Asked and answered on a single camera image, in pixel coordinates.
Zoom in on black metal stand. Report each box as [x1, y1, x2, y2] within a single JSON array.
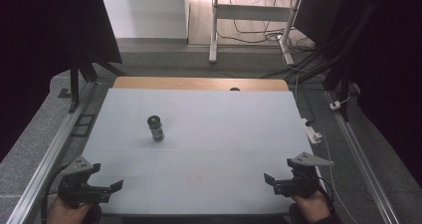
[[68, 56, 128, 114], [286, 4, 353, 122]]

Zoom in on white power strip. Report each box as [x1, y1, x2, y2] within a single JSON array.
[[301, 117, 323, 145]]

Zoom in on person's right hand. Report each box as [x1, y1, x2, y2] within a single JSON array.
[[291, 189, 333, 224]]

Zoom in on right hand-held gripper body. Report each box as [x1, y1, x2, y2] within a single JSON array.
[[274, 151, 335, 199]]

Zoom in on black frame bracket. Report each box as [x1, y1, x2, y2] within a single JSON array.
[[70, 113, 97, 138]]

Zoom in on white table mat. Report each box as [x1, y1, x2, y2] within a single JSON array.
[[81, 87, 323, 216]]

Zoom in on white cabinet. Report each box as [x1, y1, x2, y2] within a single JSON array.
[[100, 0, 190, 40]]

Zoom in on black floor cables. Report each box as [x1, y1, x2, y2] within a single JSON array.
[[216, 0, 319, 80]]

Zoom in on aluminium rail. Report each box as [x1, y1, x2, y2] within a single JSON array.
[[322, 90, 402, 224], [5, 81, 100, 224]]

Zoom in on thin white cable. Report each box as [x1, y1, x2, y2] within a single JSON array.
[[318, 131, 360, 224]]

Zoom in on white desk frame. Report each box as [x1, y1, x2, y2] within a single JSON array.
[[208, 0, 304, 66]]

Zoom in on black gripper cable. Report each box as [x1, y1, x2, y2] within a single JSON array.
[[316, 175, 336, 216]]

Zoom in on person's left hand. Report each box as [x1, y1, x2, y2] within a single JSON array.
[[46, 196, 93, 224]]

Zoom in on black curtain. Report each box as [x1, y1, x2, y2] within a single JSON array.
[[0, 0, 123, 163], [293, 0, 422, 188]]

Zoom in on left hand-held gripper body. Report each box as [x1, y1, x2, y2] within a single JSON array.
[[58, 155, 112, 209]]

